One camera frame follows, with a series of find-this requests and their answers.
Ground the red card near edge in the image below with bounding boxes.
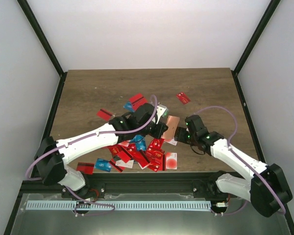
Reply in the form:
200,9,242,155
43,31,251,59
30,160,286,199
76,162,95,175

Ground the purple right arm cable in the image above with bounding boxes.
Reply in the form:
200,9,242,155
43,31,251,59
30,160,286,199
192,105,286,215

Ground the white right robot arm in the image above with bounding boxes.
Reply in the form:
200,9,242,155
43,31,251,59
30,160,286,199
174,115,293,217

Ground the black frame post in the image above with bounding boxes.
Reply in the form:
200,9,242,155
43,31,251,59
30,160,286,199
17,0,65,77
232,0,281,74

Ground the black frame post left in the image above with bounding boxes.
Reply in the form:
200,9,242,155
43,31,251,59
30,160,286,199
17,0,65,77

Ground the red VIP card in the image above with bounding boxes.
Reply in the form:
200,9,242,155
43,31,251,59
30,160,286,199
146,149,164,165

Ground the red striped card left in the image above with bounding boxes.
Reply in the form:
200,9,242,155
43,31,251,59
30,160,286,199
97,109,113,121

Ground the black frame post right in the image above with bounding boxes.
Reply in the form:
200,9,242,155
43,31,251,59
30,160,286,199
232,0,281,74

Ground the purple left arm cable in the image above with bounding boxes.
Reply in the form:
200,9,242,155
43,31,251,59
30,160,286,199
25,94,158,181

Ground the blue card in pile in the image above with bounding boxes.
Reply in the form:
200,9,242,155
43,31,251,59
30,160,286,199
130,135,147,151

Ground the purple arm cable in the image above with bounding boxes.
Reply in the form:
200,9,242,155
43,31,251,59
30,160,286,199
192,105,286,215
25,94,158,181

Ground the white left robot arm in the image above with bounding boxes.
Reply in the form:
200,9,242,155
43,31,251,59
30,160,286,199
35,103,168,198

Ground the blue card near edge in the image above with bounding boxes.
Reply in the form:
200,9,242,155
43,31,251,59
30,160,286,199
95,158,112,172

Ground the white card red circle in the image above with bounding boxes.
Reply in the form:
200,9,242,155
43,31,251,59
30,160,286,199
166,152,177,170

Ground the light blue slotted cable duct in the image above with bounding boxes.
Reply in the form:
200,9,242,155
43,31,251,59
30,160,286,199
25,200,211,212

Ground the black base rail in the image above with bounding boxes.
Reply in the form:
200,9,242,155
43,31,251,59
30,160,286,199
22,171,280,199

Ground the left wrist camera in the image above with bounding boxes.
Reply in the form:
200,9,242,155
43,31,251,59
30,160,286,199
157,104,169,118

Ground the pink card holder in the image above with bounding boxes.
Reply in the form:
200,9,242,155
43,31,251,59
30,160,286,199
162,116,180,141

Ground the small red card far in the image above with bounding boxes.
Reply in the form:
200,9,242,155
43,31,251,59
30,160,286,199
176,92,191,105

